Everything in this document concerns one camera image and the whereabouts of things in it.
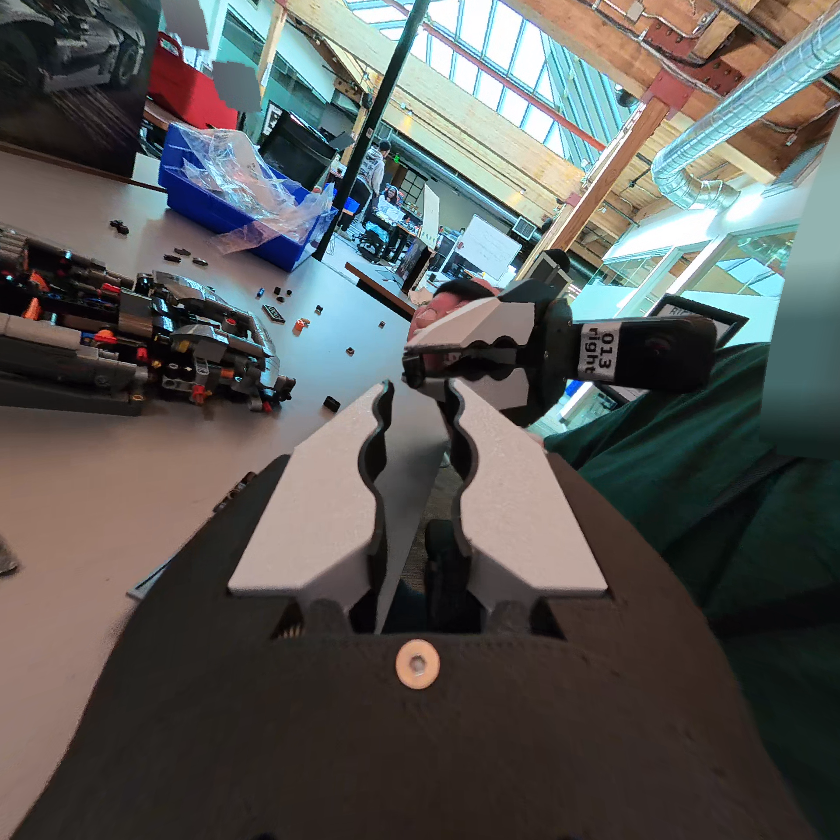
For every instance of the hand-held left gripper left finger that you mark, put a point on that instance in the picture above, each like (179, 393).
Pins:
(308, 518)

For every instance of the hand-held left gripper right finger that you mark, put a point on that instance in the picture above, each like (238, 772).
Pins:
(525, 518)

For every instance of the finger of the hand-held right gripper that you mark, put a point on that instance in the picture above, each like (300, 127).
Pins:
(505, 387)
(479, 321)

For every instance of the black toy brick connector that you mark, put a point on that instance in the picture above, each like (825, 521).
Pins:
(413, 371)

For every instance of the grey toy brick car model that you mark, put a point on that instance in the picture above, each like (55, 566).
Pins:
(131, 328)

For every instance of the toy car set box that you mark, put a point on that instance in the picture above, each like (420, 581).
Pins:
(65, 79)

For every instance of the person's right hand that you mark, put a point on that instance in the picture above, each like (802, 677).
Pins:
(446, 312)

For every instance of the whiteboard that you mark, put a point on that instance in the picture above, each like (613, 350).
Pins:
(489, 246)

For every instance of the white vent grille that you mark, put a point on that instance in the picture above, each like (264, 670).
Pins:
(523, 229)

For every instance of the wooden-edged office desk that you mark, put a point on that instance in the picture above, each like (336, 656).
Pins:
(380, 282)

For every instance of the white poster board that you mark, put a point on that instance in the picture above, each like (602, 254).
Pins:
(430, 213)

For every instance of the person's green shirt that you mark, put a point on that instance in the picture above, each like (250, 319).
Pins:
(689, 525)

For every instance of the wooden support column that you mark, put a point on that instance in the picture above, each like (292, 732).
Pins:
(590, 190)

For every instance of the blue plastic bin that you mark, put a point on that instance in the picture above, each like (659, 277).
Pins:
(289, 253)

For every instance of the printed black toy tile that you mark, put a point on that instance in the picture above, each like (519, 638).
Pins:
(274, 313)

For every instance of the black display screen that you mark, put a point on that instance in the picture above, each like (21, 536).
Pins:
(295, 151)

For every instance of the scattered small black toy bricks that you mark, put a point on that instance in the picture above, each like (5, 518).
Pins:
(118, 226)

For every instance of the red bag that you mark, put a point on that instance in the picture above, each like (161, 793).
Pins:
(190, 92)

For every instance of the silver spiral ventilation duct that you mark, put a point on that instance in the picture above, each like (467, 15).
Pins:
(754, 85)

